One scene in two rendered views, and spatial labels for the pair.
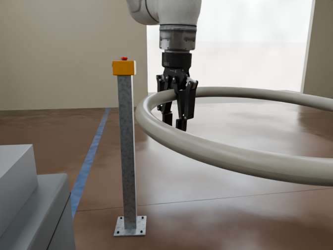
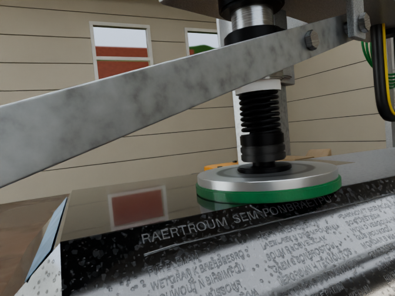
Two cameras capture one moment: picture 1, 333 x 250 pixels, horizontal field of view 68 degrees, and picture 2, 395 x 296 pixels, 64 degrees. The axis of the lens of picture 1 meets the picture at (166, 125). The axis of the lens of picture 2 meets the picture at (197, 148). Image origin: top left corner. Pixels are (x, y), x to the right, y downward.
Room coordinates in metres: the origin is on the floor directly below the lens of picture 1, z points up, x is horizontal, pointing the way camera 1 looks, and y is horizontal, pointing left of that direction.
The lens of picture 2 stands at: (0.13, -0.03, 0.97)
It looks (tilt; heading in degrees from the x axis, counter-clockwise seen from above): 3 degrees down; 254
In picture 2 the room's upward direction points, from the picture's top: 5 degrees counter-clockwise
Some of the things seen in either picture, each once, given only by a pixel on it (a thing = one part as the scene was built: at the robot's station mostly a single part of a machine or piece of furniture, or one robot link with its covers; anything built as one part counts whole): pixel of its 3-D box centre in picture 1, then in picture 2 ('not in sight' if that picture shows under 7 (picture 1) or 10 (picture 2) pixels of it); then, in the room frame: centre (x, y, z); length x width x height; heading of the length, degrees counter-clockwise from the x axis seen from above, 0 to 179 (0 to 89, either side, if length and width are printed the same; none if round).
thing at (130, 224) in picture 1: (128, 150); not in sight; (1.44, 0.24, 0.54); 0.20 x 0.20 x 1.09; 2
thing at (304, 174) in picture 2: not in sight; (264, 173); (-0.11, -0.47, 0.89); 0.21 x 0.21 x 0.01
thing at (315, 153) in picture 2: not in sight; (316, 156); (-0.78, -1.24, 0.80); 0.20 x 0.10 x 0.05; 43
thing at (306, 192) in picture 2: not in sight; (264, 175); (-0.11, -0.47, 0.89); 0.22 x 0.22 x 0.04
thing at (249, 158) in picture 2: not in sight; (263, 155); (-0.11, -0.47, 0.92); 0.07 x 0.07 x 0.01
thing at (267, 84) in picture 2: not in sight; (257, 81); (-0.11, -0.47, 1.04); 0.07 x 0.07 x 0.04
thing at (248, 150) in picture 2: not in sight; (262, 148); (-0.11, -0.47, 0.93); 0.07 x 0.07 x 0.01
